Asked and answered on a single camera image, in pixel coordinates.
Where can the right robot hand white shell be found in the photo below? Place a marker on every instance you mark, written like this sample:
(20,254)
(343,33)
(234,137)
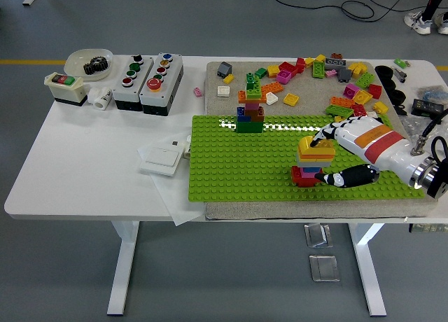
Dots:
(378,140)

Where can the orange eight-stud brick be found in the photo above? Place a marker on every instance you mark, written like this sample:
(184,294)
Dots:
(272,88)
(308,154)

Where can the long yellow brick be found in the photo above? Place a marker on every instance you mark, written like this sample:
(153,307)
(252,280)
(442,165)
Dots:
(304,144)

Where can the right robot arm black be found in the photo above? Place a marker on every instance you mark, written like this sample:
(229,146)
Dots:
(428,175)

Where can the small white brick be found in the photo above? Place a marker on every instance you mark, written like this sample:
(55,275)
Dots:
(372,114)

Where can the glossy red brick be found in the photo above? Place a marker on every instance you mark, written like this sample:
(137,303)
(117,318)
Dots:
(358,109)

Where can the yellow four-stud brick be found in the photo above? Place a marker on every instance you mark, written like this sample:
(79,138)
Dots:
(291,99)
(338,119)
(273,71)
(362,97)

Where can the lime green six-stud brick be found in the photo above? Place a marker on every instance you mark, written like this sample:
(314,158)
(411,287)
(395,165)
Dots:
(337,110)

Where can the magenta brick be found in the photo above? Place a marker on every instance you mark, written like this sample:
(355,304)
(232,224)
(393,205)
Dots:
(351,90)

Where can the yellow eight-stud brick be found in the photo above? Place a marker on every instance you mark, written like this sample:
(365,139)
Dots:
(315,159)

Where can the light grey brick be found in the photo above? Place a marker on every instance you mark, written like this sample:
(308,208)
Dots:
(311,164)

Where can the dark grey sloped brick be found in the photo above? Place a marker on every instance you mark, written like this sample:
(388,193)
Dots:
(344,75)

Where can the yellow angular brick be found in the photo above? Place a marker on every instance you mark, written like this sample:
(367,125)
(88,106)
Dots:
(357,70)

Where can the small blue brick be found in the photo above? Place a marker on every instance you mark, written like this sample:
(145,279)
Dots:
(309,170)

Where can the pink flat brick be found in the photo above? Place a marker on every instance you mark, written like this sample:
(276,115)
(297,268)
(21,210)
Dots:
(308,175)

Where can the light pink brick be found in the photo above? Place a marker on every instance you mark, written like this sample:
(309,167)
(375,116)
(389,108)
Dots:
(330,73)

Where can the grey brick with round holes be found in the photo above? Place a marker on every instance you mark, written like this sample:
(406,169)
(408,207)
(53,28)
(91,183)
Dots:
(336,62)

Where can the wide red brick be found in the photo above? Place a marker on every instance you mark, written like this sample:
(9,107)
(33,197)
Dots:
(297,178)

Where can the reddish brown brick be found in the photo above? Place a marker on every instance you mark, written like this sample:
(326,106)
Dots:
(336,55)

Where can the small yellow brick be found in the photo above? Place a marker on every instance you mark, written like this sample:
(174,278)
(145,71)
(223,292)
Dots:
(309,61)
(228,79)
(320,58)

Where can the pink tall brick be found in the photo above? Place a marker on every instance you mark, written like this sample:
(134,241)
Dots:
(284,77)

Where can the white sloped brick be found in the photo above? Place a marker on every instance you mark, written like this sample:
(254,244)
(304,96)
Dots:
(271,98)

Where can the large dark green brick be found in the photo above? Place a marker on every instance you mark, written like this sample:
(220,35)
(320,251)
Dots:
(249,127)

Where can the dusty pink brick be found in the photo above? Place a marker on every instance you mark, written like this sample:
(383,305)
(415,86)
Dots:
(251,106)

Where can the orange flat brick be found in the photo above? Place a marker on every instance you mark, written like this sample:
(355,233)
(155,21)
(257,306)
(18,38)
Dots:
(252,101)

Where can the small dark green brick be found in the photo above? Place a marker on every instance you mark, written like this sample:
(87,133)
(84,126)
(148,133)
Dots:
(251,78)

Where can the white square brick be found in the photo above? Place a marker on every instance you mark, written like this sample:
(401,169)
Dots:
(223,91)

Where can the small pink brick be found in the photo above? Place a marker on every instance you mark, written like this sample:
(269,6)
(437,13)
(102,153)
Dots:
(198,92)

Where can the clear plastic bag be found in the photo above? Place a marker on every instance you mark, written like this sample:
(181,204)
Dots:
(411,126)

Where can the black electronic module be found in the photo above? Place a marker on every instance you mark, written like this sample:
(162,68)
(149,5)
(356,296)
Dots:
(425,106)

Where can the small metal tool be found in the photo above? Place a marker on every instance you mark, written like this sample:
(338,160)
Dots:
(399,75)

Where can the small green clip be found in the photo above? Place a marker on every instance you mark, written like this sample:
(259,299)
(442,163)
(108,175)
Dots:
(399,62)

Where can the under-table control panel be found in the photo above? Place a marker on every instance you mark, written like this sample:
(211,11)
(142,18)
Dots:
(427,228)

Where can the metal floor outlet plate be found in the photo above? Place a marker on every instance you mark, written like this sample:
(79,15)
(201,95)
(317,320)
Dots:
(318,235)
(324,267)

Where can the person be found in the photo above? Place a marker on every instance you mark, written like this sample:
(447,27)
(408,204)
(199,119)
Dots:
(418,22)

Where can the white table leg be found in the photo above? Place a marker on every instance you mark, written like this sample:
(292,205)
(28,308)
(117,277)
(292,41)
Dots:
(367,266)
(122,266)

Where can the green studded baseplate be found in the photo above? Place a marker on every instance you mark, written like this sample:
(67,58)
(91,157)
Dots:
(227,168)

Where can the white paper sheet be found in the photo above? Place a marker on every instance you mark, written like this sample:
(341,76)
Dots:
(175,203)

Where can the emergency stop control box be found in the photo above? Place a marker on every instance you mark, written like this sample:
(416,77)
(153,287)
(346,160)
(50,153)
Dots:
(168,80)

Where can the four-button control box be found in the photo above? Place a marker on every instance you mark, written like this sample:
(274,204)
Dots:
(140,80)

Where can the white pipe tee fitting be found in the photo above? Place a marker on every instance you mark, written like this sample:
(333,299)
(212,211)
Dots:
(99,98)

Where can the black gear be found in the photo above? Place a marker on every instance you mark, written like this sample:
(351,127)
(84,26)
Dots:
(94,66)

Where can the white bowl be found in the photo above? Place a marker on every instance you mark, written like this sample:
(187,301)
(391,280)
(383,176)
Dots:
(75,64)

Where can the white wall switch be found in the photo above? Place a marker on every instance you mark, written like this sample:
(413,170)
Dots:
(159,157)

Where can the red green switch box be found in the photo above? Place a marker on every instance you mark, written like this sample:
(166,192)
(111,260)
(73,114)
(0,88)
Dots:
(66,91)

